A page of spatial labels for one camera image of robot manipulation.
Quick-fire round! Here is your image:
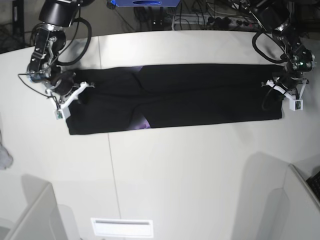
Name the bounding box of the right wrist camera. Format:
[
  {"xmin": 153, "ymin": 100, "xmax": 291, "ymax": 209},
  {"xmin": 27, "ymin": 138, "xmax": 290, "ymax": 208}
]
[{"xmin": 54, "ymin": 107, "xmax": 71, "ymax": 121}]

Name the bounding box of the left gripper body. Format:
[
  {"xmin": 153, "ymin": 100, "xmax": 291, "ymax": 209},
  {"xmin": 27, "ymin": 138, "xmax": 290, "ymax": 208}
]
[{"xmin": 277, "ymin": 66, "xmax": 310, "ymax": 90}]

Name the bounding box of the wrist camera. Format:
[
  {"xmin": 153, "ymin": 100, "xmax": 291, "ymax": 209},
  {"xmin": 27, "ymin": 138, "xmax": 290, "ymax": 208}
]
[
  {"xmin": 289, "ymin": 99, "xmax": 304, "ymax": 111},
  {"xmin": 54, "ymin": 107, "xmax": 71, "ymax": 121}
]

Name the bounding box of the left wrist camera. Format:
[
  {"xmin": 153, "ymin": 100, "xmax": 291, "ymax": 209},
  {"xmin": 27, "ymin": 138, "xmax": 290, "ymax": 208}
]
[{"xmin": 289, "ymin": 99, "xmax": 304, "ymax": 111}]

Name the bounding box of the black keyboard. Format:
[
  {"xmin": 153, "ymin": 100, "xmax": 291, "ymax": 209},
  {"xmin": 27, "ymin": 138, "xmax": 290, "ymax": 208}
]
[{"xmin": 306, "ymin": 172, "xmax": 320, "ymax": 200}]

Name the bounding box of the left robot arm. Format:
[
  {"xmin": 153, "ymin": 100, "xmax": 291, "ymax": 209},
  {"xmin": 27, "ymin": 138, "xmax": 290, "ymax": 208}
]
[{"xmin": 241, "ymin": 0, "xmax": 316, "ymax": 104}]

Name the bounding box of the white power strip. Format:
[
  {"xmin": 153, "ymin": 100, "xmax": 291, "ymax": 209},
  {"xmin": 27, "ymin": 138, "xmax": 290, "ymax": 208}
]
[{"xmin": 171, "ymin": 13, "xmax": 259, "ymax": 31}]

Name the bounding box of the blue box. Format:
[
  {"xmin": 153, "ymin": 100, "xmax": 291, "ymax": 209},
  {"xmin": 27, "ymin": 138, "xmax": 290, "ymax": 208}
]
[{"xmin": 106, "ymin": 0, "xmax": 180, "ymax": 10}]

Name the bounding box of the grey cloth at edge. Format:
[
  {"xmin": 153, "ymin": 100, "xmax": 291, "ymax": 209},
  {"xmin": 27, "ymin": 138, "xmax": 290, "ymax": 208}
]
[{"xmin": 0, "ymin": 133, "xmax": 14, "ymax": 170}]

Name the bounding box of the black T-shirt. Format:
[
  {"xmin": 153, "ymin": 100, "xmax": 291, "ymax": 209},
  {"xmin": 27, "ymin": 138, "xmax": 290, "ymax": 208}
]
[{"xmin": 66, "ymin": 64, "xmax": 282, "ymax": 135}]

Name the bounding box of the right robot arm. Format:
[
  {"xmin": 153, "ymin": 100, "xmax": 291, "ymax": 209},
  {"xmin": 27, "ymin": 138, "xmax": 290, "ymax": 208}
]
[{"xmin": 17, "ymin": 0, "xmax": 92, "ymax": 110}]

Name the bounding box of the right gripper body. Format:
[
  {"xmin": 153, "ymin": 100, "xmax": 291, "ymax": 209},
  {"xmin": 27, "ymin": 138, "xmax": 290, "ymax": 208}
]
[{"xmin": 44, "ymin": 71, "xmax": 79, "ymax": 103}]

